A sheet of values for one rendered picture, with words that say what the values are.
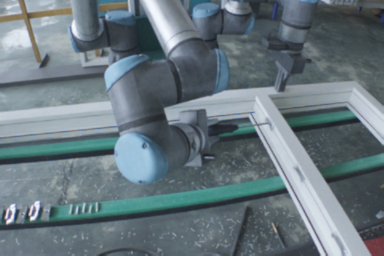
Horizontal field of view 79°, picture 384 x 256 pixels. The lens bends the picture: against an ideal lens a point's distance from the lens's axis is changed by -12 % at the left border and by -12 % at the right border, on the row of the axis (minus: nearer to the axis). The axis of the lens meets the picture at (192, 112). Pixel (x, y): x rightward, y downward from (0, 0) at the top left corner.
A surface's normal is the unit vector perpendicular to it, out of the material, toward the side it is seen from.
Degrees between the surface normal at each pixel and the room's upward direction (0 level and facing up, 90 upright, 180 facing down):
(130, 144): 66
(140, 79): 43
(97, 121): 90
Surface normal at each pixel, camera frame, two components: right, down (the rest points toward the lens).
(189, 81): 0.40, 0.16
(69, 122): 0.19, 0.62
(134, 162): -0.42, 0.18
